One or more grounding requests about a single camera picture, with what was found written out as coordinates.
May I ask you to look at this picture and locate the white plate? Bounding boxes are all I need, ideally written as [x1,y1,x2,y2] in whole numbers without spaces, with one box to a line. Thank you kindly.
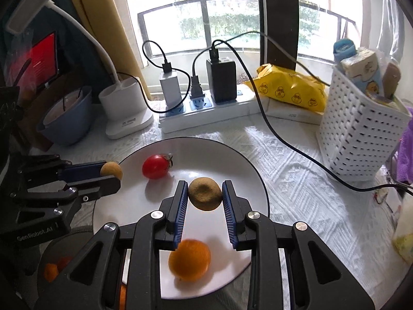
[92,136,270,300]

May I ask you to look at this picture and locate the yellow curtain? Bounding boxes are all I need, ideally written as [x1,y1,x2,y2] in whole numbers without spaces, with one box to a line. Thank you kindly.
[66,0,152,100]

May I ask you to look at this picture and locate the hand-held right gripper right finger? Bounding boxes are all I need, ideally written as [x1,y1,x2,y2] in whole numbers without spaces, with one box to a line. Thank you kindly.
[221,179,376,310]

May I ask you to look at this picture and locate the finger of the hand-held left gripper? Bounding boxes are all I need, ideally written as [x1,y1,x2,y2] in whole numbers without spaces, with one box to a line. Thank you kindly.
[18,155,108,189]
[10,174,121,223]

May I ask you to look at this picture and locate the white textured tablecloth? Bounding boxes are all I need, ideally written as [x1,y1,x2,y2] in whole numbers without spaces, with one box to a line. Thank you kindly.
[10,100,413,310]

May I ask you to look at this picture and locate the printed tissue pack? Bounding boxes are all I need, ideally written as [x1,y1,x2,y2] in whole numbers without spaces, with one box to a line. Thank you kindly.
[340,48,383,96]

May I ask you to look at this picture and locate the grey round bowl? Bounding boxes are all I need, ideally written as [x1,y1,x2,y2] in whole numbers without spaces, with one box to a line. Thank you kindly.
[34,226,128,310]

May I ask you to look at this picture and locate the brown packet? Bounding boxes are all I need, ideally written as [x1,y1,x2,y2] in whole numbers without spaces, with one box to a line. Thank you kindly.
[382,61,401,99]

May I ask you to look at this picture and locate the flat white box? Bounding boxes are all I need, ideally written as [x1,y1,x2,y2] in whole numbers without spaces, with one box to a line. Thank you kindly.
[258,97,323,125]

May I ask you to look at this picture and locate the long black charger cable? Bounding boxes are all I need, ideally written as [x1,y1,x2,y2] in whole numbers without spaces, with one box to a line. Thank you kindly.
[210,39,413,197]

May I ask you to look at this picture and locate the thin black cable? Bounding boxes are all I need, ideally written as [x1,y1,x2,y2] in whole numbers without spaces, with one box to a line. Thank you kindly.
[114,68,192,115]

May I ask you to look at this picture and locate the white hanging garment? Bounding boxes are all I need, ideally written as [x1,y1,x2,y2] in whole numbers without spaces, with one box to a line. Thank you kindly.
[361,0,405,60]

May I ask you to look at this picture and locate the purple cloth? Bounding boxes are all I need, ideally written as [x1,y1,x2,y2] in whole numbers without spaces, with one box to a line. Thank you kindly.
[395,132,413,184]

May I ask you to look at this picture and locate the tablet with red screen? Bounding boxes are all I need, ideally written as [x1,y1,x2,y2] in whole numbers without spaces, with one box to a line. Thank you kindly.
[6,30,60,91]

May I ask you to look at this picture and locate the dark teal cloth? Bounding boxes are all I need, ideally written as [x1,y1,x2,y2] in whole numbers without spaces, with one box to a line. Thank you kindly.
[42,0,112,100]

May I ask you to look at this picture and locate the red tomato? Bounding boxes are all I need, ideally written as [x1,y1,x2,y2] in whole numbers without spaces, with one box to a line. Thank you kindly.
[142,154,174,180]

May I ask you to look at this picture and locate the black charger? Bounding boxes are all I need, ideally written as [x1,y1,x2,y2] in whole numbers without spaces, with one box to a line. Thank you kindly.
[206,56,239,104]

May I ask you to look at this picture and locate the balcony railing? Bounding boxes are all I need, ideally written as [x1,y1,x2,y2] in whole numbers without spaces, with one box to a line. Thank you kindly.
[137,0,359,68]

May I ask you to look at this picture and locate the pale yellow packet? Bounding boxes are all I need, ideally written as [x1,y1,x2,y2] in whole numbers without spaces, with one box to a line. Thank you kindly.
[392,197,413,262]

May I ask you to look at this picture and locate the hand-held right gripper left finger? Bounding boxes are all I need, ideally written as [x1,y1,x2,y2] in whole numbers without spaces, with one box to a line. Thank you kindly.
[34,181,189,310]

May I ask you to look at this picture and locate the black looped usb cable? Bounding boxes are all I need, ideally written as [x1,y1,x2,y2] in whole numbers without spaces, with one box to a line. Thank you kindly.
[142,40,175,74]

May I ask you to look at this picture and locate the black power plug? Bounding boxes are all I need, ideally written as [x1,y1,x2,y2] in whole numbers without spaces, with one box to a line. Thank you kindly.
[188,76,204,100]

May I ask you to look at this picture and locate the yellow snack bag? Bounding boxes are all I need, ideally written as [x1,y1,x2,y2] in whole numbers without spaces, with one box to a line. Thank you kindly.
[243,64,330,113]

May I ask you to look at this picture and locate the brown kiwi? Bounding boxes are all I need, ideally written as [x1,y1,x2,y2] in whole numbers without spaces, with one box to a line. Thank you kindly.
[188,177,223,212]
[100,161,123,181]

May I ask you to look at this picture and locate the white desk lamp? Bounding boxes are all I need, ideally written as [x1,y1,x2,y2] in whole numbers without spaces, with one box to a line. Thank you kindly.
[6,0,155,140]

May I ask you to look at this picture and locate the white power strip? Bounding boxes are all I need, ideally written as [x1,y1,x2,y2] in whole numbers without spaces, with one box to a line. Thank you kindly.
[158,84,270,134]

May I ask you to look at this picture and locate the blue bowl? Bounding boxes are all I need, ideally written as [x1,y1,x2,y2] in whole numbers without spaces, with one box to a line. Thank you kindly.
[36,86,94,146]

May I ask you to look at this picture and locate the white charger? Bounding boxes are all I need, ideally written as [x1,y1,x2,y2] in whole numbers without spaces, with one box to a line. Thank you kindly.
[159,71,182,108]

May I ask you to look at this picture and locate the white perforated basket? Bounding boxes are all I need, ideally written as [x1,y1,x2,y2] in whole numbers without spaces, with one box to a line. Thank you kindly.
[319,61,412,182]

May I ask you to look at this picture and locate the dark window frame post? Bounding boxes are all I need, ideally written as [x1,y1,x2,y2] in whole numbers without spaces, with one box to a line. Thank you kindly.
[256,0,299,72]

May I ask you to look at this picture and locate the blue capped bottle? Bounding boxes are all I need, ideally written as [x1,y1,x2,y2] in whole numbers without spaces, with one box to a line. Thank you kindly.
[333,38,359,65]

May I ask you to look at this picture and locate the black plug cord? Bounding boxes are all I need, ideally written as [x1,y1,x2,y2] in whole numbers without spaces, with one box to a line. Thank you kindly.
[192,31,331,87]

